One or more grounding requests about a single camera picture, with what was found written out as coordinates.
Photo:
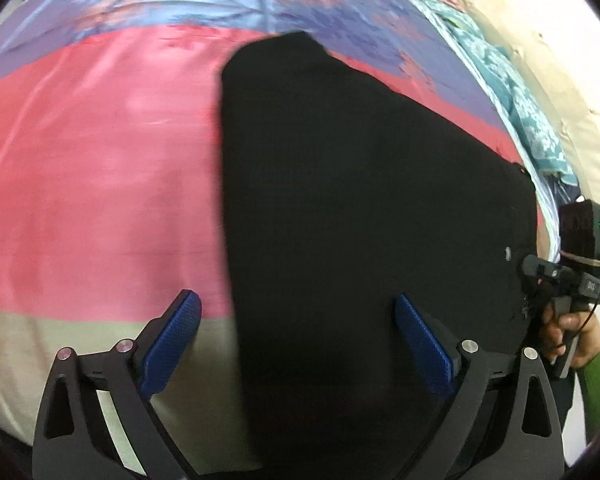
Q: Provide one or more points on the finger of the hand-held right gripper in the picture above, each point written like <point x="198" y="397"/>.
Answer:
<point x="537" y="266"/>

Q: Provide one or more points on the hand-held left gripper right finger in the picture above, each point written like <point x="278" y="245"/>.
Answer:
<point x="425" y="345"/>

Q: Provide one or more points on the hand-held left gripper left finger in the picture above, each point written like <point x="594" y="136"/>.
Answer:
<point x="172" y="345"/>

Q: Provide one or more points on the black pants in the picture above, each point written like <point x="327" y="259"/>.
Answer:
<point x="360" y="220"/>

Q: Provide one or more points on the person's right hand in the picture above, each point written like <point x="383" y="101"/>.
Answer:
<point x="580" y="340"/>

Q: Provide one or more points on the teal floral quilt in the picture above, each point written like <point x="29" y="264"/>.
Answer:
<point x="505" y="90"/>

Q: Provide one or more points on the printed satin blanket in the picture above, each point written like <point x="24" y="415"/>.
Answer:
<point x="100" y="170"/>

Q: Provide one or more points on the cream headboard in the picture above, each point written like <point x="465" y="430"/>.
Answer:
<point x="555" y="50"/>

